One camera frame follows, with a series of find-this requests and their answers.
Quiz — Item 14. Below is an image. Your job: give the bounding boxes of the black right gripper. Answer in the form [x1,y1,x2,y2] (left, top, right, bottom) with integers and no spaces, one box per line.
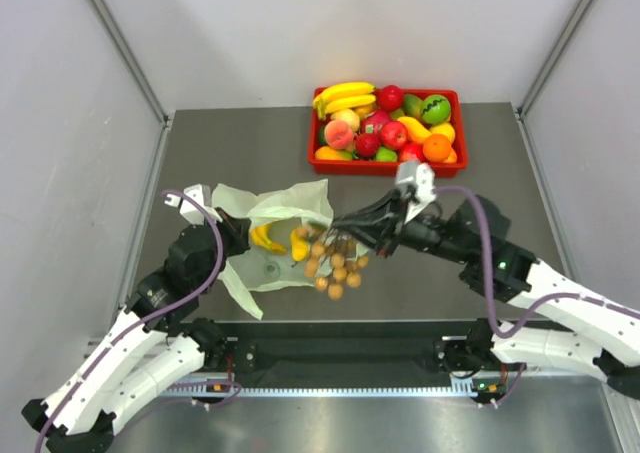
[333,188,473,264]

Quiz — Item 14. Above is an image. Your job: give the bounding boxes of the brown longan cluster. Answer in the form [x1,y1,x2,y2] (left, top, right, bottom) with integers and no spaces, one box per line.
[294,224,370,301]

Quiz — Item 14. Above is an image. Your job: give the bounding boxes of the small yellow banana bunch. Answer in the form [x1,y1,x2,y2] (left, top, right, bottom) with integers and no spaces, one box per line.
[249,222,288,255]

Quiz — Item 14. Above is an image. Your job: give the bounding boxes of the pale green plastic bag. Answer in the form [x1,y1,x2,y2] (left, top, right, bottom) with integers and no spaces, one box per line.
[211,179,333,320]

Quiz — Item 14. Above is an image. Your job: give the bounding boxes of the yellow pear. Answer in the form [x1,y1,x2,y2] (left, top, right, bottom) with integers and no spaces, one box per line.
[290,226,310,262]

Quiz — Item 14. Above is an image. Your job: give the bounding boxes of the green striped melon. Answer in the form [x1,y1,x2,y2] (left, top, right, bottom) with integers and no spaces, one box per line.
[420,94,451,125]

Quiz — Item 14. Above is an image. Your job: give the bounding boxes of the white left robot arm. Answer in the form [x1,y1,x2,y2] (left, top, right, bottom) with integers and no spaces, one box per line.
[22,208,251,452]

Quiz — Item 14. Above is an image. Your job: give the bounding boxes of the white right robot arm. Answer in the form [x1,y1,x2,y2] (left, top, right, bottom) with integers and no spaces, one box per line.
[331,188,639,399]

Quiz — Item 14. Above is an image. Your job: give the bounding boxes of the green fruit front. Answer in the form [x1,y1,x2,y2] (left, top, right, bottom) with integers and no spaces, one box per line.
[374,147,398,163]

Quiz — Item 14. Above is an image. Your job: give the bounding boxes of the dark red fruit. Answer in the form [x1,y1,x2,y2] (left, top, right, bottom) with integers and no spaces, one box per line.
[355,133,381,160]

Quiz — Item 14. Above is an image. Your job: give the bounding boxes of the red plastic fruit tray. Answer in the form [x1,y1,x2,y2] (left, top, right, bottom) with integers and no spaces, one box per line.
[307,89,469,178]

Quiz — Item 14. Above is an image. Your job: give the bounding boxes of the orange fruit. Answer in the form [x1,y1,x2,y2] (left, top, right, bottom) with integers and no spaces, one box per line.
[422,133,452,163]

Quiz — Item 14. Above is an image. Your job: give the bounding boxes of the red apple front right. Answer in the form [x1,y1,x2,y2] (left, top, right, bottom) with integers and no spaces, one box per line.
[398,142,426,162]

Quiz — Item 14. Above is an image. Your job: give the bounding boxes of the red apple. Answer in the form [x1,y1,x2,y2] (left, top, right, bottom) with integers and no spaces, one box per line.
[379,121,408,151]
[377,85,404,112]
[398,142,426,162]

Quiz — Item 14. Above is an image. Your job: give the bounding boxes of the red apple centre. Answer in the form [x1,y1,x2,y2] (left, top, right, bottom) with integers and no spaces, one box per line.
[379,121,408,151]

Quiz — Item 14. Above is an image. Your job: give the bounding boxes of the yellow mango front left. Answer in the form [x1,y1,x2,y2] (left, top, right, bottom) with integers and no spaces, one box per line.
[314,146,353,161]

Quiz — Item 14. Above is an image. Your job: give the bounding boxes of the orange yellow mango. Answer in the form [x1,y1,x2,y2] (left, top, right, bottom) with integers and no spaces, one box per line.
[397,116,431,144]

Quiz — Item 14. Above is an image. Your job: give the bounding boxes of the pink peach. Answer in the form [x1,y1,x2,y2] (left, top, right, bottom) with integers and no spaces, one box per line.
[324,120,355,150]

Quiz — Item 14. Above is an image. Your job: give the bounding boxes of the dark green avocado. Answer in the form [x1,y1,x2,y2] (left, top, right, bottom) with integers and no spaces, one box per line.
[317,124,328,146]

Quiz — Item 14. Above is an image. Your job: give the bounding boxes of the red apple on top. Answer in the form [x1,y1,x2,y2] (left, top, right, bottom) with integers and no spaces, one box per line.
[377,85,404,112]

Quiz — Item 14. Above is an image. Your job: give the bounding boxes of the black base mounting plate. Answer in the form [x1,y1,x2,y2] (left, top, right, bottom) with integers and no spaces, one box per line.
[199,320,551,389]

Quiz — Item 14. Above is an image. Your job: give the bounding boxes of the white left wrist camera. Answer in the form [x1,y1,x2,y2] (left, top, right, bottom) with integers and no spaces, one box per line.
[179,184,222,225]

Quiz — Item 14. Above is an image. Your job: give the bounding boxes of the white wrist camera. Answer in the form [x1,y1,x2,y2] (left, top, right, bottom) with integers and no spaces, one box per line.
[179,184,222,225]
[395,160,436,223]

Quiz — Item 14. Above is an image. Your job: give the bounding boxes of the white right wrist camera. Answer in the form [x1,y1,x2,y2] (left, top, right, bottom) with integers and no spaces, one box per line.
[395,160,436,223]

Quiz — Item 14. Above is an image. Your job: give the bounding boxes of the slotted cable duct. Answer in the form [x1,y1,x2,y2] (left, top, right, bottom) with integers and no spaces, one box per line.
[162,377,506,400]

